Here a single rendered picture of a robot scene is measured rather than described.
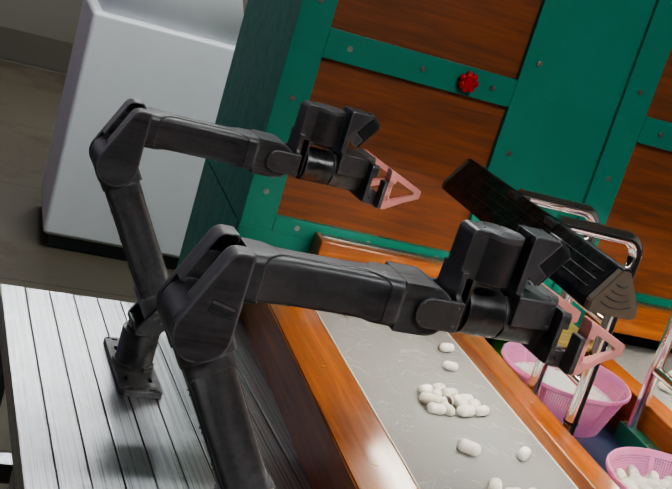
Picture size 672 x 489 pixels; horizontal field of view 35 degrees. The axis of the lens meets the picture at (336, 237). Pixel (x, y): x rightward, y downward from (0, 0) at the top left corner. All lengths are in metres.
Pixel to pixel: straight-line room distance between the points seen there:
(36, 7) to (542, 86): 6.10
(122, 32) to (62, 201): 0.70
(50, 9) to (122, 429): 6.59
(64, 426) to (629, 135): 1.39
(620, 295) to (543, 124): 0.83
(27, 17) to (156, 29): 3.97
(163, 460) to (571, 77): 1.23
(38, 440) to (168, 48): 2.77
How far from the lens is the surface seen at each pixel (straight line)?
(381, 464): 1.50
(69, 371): 1.74
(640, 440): 2.12
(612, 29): 2.33
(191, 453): 1.59
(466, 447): 1.68
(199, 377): 1.10
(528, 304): 1.21
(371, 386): 1.81
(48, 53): 8.09
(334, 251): 2.15
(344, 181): 1.74
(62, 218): 4.27
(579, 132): 2.35
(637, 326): 2.50
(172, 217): 4.30
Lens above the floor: 1.41
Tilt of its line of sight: 15 degrees down
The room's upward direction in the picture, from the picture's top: 17 degrees clockwise
